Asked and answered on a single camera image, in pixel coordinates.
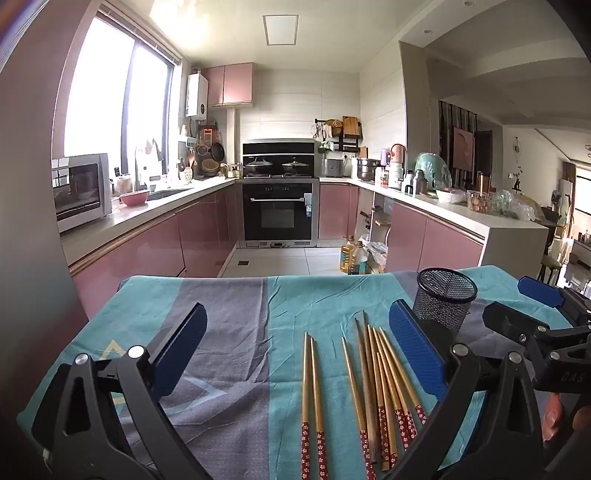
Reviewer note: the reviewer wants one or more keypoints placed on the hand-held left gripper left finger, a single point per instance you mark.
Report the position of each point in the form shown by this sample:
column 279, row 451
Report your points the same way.
column 184, row 350

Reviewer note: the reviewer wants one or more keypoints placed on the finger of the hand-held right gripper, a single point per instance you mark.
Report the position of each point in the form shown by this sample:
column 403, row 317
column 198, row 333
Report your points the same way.
column 540, row 290
column 508, row 318

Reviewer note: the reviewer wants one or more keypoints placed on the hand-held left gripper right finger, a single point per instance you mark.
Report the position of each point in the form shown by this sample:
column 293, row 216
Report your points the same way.
column 415, row 350

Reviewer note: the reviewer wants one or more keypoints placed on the black mesh utensil holder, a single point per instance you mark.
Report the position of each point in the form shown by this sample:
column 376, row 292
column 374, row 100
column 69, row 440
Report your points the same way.
column 443, row 300

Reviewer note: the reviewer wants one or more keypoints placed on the bunch of red-patterned bamboo chopsticks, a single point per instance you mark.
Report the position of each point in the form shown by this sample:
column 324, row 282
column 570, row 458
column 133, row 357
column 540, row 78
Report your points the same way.
column 408, row 427

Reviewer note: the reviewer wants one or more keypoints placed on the person's right hand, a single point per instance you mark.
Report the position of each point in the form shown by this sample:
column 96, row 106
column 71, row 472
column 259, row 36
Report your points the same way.
column 551, row 417

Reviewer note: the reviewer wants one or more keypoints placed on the teal grey printed tablecloth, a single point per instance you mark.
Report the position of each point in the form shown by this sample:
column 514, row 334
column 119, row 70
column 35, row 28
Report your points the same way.
column 231, row 314

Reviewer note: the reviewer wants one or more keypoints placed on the clear plastic bags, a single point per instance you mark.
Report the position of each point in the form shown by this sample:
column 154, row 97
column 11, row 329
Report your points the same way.
column 517, row 207

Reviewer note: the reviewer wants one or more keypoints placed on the plastic bag on floor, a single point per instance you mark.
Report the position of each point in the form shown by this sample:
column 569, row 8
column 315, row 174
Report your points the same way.
column 377, row 254

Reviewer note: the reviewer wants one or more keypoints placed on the dark oil bottle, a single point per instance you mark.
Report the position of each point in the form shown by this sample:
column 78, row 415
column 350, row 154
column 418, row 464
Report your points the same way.
column 361, row 261

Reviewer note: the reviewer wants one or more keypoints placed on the pink base cabinets below window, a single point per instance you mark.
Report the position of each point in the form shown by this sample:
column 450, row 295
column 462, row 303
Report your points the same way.
column 152, row 249

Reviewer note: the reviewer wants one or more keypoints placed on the clear plastic cookie container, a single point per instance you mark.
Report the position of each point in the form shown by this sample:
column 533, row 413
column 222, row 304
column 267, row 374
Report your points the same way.
column 480, row 202

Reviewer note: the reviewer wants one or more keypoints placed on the pink base cabinets with shelf gap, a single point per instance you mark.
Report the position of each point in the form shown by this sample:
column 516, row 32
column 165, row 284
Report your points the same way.
column 429, row 235

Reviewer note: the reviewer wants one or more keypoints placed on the yellow cooking oil bottle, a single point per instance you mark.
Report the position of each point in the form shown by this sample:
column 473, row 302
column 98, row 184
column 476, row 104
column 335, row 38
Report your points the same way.
column 348, row 256

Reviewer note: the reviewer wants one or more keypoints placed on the white bowl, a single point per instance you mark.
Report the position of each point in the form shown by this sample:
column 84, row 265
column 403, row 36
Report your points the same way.
column 450, row 197

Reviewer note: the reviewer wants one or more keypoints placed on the pink bowl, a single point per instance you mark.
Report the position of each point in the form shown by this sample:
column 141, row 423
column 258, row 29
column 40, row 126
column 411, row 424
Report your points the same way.
column 134, row 198

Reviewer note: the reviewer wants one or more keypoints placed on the green appliance under plastic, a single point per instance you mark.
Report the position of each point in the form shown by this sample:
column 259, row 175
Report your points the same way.
column 434, row 168

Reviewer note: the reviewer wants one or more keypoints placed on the black integrated stove oven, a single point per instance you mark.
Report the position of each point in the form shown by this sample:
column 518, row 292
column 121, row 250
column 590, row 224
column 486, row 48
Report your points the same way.
column 277, row 217

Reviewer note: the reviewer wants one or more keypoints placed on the steel thermos flask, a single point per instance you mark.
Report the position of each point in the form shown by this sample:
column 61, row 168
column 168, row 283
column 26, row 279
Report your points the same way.
column 419, row 182

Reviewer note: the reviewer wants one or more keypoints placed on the pink white water dispenser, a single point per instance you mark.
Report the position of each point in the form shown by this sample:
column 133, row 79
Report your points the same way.
column 397, row 173

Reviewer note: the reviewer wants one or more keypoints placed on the stainless steel stock pot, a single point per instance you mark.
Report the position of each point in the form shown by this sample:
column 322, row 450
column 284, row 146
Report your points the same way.
column 367, row 170

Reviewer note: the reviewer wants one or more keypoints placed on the white microwave oven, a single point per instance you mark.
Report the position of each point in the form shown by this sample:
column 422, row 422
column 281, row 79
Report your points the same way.
column 78, row 194

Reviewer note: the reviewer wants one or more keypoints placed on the silver toaster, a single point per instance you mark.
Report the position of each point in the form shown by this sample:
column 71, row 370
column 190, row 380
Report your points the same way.
column 333, row 168

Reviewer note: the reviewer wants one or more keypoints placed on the black lidded wok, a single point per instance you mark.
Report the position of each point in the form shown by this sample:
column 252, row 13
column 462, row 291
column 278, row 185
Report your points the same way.
column 258, row 164

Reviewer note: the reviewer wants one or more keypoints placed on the hanging black frying pan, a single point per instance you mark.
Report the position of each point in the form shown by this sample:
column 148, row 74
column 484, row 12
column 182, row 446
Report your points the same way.
column 217, row 151

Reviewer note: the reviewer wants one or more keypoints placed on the lidded cooking pan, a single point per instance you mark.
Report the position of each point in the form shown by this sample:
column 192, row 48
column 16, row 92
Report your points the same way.
column 295, row 165

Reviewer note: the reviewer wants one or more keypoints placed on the wooden cutting board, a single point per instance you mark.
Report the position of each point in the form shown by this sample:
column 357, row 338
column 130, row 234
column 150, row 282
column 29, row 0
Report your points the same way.
column 350, row 124

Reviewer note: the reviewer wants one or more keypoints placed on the kitchen window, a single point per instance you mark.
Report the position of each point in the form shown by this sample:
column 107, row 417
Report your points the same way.
column 101, row 92

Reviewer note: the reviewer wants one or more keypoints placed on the ceiling light panel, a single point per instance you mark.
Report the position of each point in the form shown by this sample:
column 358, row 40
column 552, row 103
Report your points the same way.
column 280, row 30

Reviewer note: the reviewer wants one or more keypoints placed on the framed wall picture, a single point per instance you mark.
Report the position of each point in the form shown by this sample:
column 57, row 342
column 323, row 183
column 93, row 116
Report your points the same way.
column 463, row 147

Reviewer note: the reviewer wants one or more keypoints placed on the black wall storage rack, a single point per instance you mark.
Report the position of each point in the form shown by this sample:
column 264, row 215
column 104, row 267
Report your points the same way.
column 348, row 141

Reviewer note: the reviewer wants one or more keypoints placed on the white wall water heater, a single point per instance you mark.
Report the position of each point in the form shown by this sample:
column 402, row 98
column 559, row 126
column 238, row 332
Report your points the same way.
column 196, row 94

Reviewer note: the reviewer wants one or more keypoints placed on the pink wall cabinet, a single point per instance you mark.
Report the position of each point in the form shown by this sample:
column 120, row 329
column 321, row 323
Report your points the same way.
column 231, row 85

